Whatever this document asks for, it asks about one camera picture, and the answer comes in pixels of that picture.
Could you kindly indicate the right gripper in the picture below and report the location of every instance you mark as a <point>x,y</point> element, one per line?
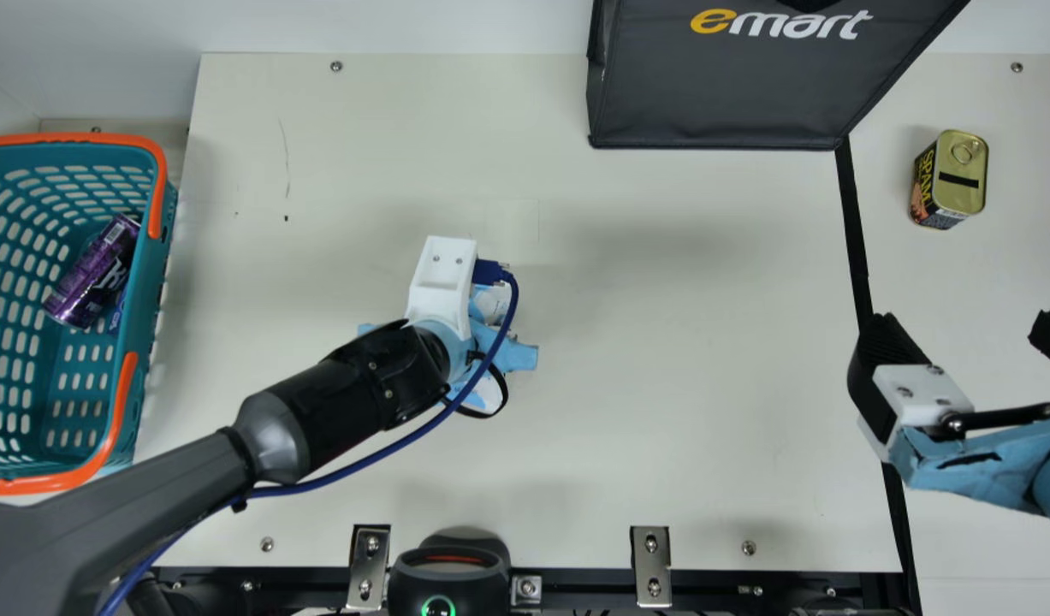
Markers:
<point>987,466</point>

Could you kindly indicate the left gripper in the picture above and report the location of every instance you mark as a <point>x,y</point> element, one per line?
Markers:
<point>456,355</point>

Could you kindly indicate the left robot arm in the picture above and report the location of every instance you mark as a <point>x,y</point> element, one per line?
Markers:
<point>353,385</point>

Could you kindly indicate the teal shopping basket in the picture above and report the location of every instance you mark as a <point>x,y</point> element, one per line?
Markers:
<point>28,411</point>

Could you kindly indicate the black strip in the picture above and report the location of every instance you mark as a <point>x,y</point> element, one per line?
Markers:
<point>854,239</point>

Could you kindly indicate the rectangular gold tin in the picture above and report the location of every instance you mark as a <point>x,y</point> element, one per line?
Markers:
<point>952,180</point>

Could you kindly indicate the black device with green light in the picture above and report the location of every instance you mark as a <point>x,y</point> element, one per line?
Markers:
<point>447,582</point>

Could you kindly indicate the purple can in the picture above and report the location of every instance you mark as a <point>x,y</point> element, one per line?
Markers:
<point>92,274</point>

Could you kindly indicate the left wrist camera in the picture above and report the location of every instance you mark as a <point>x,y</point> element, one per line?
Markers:
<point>441,282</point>

